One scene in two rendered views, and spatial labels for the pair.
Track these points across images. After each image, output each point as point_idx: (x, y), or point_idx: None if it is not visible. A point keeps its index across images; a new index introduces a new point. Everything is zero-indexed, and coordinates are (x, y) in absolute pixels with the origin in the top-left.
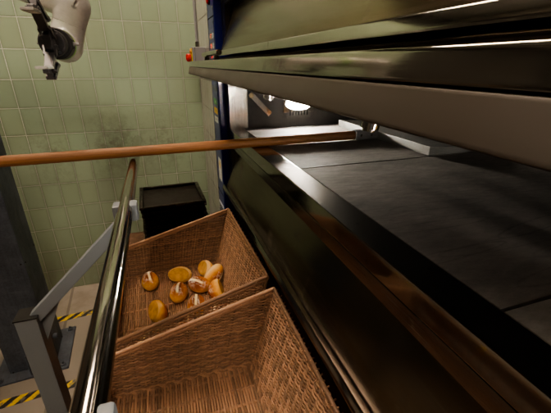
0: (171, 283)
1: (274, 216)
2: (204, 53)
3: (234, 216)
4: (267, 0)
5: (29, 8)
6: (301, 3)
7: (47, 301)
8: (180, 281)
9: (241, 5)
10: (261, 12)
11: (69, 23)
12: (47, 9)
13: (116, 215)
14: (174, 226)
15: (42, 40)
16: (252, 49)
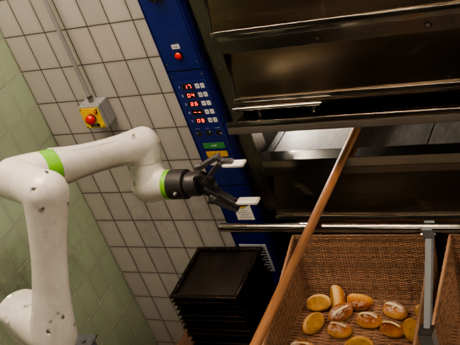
0: (312, 336)
1: (417, 189)
2: (254, 109)
3: (287, 243)
4: (357, 53)
5: (245, 162)
6: (438, 59)
7: (430, 313)
8: (322, 326)
9: (265, 51)
10: (352, 61)
11: (160, 161)
12: (131, 162)
13: (446, 226)
14: (254, 295)
15: (196, 187)
16: (382, 91)
